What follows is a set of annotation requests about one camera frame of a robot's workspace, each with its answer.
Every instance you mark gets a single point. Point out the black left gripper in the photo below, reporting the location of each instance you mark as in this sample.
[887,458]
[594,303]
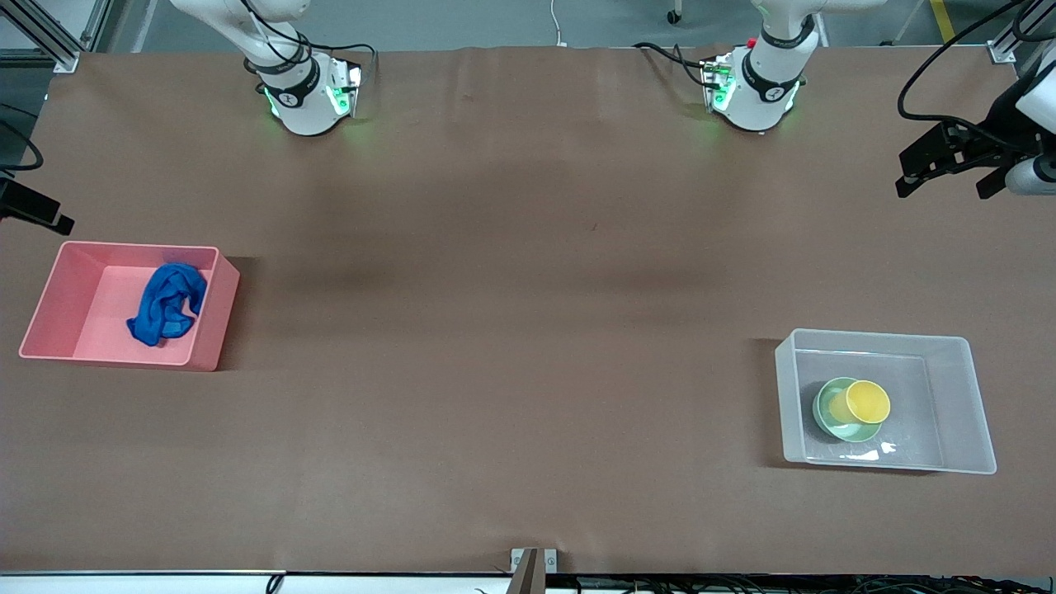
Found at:
[992,137]

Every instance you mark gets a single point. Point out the blue microfibre cloth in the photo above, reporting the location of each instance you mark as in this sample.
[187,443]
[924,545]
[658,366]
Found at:
[165,305]

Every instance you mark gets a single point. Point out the yellow plastic cup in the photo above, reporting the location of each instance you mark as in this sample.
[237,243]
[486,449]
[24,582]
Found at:
[868,402]

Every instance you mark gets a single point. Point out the pale green bowl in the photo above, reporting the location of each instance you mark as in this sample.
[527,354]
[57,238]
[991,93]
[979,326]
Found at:
[827,412]

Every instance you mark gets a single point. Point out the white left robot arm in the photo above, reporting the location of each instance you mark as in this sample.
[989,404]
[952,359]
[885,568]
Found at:
[759,87]

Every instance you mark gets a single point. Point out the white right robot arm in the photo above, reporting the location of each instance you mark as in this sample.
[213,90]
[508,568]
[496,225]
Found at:
[301,99]

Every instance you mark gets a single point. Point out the clear plastic box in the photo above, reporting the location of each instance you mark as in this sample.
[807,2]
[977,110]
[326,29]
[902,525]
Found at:
[949,404]

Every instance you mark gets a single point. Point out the pink plastic bin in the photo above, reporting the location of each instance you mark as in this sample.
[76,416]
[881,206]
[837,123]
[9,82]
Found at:
[91,313]

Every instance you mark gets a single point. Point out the aluminium frame post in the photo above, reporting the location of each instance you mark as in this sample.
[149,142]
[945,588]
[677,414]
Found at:
[1013,41]
[49,37]

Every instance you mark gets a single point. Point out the metal table edge bracket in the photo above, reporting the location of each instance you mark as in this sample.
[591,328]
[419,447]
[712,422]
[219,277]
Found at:
[533,569]

